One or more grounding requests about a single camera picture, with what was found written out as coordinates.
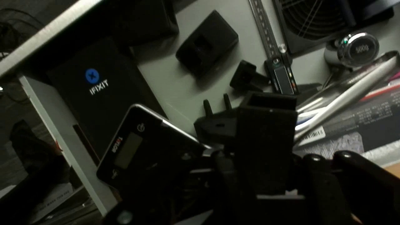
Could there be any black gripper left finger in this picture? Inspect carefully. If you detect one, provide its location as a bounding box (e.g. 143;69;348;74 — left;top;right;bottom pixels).
166;148;260;225

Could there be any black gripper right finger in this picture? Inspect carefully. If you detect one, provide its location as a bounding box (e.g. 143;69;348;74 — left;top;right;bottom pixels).
293;150;400;225

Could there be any black plastic part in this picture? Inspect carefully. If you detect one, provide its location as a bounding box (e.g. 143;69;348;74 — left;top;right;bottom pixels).
230;60;271;92

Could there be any black rectangular plastic holder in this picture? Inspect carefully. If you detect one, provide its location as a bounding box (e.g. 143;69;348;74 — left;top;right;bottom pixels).
235;93;296;195

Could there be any black box in drawer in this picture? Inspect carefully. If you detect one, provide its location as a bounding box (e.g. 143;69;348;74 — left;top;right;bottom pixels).
106;0;179;45

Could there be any digital pocket scale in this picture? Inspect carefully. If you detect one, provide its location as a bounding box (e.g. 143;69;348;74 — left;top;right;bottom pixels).
96;104;206;189

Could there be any shiny metal knob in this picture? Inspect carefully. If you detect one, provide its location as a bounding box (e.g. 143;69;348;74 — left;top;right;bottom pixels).
324;32;380;69

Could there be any digital caliper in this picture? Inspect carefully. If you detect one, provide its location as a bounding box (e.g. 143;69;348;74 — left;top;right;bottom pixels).
248;0;299;95

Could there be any black iFixit toolkit case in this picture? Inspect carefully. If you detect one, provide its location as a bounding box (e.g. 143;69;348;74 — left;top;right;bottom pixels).
48;38;164;160

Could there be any black fan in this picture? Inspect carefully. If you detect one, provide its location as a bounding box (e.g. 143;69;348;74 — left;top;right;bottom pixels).
273;0;399;57

